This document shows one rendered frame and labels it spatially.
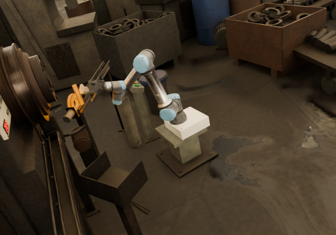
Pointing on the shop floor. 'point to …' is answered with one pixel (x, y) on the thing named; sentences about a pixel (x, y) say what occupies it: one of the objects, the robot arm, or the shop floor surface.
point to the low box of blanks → (272, 35)
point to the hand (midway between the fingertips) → (77, 92)
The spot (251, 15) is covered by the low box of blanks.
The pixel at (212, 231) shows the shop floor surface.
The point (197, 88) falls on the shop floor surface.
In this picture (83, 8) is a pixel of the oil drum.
